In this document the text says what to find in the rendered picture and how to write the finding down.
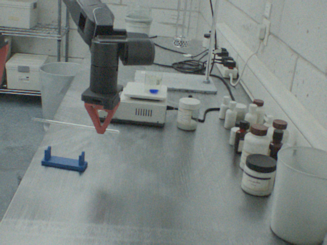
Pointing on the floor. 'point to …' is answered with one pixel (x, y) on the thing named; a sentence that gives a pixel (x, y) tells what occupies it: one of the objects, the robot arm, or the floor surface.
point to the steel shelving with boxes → (28, 5)
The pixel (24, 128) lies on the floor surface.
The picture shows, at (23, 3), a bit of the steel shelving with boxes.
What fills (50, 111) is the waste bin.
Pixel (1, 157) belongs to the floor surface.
